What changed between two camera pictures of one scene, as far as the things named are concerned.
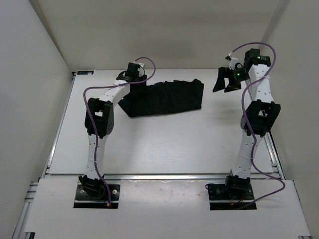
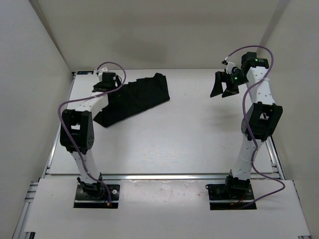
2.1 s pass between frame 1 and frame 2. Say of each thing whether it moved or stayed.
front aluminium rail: stayed
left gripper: moved
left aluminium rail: stayed
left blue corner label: stayed
